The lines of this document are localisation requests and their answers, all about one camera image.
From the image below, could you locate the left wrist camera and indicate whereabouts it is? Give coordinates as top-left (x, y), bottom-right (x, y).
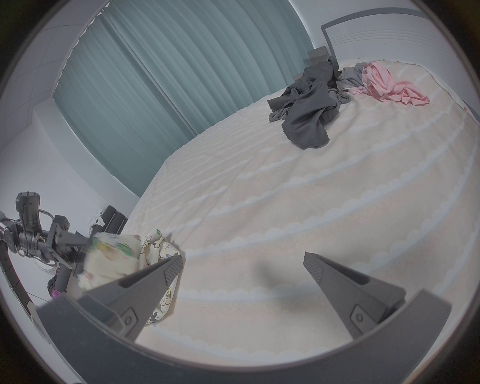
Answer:
top-left (52, 214), bottom-right (71, 234)

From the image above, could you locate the white printed pyjama top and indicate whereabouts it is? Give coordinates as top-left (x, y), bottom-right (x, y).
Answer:
top-left (77, 229), bottom-right (184, 327)

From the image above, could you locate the grey bedside table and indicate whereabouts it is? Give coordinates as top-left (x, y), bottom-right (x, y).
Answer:
top-left (305, 47), bottom-right (332, 70)

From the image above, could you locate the black garment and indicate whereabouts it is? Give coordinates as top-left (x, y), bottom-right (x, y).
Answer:
top-left (267, 56), bottom-right (352, 150)

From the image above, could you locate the pink garment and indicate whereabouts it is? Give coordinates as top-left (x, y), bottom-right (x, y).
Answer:
top-left (348, 60), bottom-right (431, 107)

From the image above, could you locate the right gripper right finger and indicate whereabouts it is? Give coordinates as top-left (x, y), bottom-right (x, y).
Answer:
top-left (304, 251), bottom-right (407, 343)

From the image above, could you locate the grey garment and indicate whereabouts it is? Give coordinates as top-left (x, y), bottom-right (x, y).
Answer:
top-left (337, 63), bottom-right (367, 94)

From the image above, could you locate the bed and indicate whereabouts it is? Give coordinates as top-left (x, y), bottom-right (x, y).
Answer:
top-left (122, 7), bottom-right (480, 372)

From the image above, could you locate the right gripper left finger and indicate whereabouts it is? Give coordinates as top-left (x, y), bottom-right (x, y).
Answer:
top-left (77, 255), bottom-right (185, 342)

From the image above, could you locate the blue-green curtain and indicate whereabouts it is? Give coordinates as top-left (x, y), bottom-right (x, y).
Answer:
top-left (52, 11), bottom-right (196, 198)
top-left (101, 0), bottom-right (312, 138)

